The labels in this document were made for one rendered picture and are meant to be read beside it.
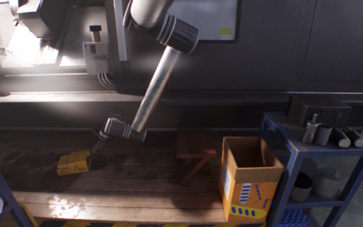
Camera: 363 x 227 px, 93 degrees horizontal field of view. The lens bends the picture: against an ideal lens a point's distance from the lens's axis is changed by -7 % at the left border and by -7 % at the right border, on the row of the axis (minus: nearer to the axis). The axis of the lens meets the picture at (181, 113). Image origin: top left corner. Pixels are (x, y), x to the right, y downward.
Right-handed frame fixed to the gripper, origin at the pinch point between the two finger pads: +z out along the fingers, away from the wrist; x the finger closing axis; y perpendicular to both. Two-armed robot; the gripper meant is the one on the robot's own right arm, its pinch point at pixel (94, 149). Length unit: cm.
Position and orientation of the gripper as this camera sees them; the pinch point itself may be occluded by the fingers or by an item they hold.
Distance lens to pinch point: 165.6
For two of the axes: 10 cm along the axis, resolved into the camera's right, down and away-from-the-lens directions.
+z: -5.9, 7.8, 1.9
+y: 7.6, 4.6, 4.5
